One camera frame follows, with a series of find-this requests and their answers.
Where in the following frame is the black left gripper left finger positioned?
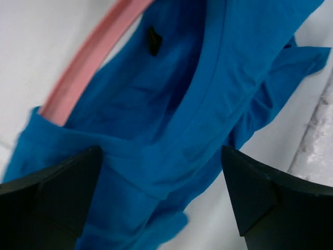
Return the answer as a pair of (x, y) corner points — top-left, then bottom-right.
(1, 146), (102, 250)

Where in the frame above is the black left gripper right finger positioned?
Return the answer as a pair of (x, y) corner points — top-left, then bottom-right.
(221, 146), (332, 250)

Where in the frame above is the blue t shirt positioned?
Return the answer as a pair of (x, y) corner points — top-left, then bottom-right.
(4, 1), (330, 249)

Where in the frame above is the pink hanger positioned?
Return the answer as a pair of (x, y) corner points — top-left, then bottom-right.
(38, 0), (152, 126)

